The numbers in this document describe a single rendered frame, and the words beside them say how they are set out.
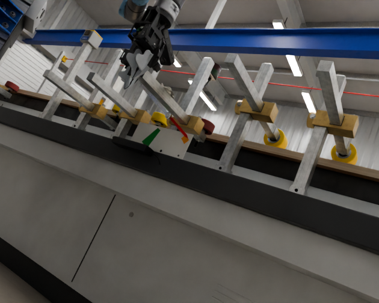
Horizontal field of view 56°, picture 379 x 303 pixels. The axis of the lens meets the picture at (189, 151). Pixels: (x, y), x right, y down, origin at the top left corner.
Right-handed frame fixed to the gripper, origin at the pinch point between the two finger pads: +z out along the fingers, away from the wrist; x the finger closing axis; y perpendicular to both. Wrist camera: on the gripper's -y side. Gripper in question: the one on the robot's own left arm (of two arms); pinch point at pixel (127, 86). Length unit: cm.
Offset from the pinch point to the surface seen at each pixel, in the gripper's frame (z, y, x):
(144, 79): 8.0, -21.3, 31.6
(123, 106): 9.4, -4.8, 4.2
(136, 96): 0.4, -2.8, -5.6
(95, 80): 9.2, 0.8, 19.5
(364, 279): 36, -94, 26
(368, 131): -362, -219, -696
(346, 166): 2, -86, 4
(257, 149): 4, -56, -6
